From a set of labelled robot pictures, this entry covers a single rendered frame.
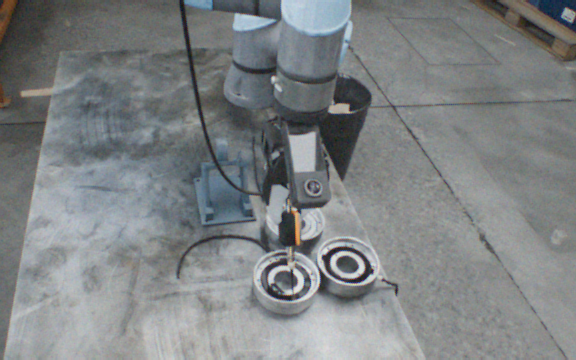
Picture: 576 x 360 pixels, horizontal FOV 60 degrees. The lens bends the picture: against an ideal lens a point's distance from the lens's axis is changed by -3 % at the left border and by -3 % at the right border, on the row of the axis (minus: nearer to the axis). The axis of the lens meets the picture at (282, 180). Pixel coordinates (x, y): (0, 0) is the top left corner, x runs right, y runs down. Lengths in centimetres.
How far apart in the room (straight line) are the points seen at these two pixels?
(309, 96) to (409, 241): 158
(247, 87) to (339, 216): 41
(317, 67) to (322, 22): 5
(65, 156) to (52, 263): 28
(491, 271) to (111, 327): 165
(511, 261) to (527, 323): 30
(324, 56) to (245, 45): 61
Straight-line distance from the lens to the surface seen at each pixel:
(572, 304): 225
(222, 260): 88
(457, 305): 200
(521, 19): 452
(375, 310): 85
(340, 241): 89
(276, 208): 73
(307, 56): 58
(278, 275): 84
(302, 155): 63
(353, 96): 224
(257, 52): 118
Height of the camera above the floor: 147
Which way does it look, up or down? 40 degrees down
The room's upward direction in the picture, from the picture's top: 8 degrees clockwise
